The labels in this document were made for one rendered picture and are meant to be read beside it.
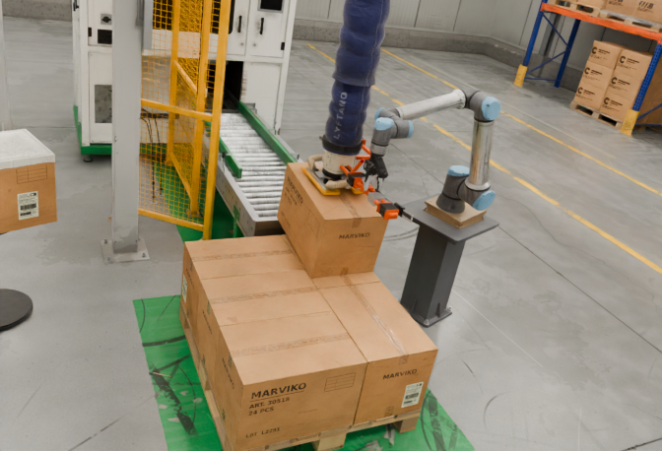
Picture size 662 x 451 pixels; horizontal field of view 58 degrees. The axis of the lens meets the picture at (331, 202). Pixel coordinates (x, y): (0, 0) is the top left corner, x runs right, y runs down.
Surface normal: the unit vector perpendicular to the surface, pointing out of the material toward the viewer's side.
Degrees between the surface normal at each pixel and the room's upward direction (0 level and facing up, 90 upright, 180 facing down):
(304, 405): 90
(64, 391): 0
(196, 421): 0
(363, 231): 97
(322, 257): 97
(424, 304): 90
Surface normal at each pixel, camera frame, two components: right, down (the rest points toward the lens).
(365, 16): -0.01, 0.29
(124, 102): 0.41, 0.44
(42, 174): 0.69, 0.40
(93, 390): 0.16, -0.89
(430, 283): -0.71, 0.19
